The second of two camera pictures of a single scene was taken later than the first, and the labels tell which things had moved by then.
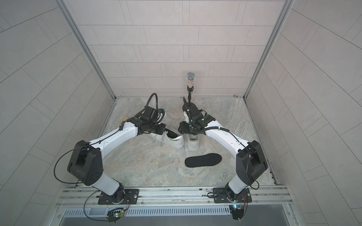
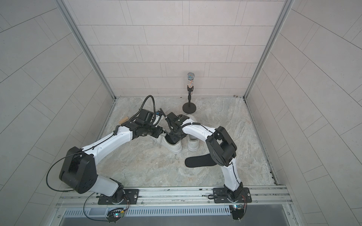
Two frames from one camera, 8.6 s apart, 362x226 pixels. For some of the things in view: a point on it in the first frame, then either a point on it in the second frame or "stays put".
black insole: x=205 y=160 stays put
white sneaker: x=193 y=142 stays put
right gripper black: x=183 y=125 to x=174 y=138
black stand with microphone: x=190 y=77 stays put
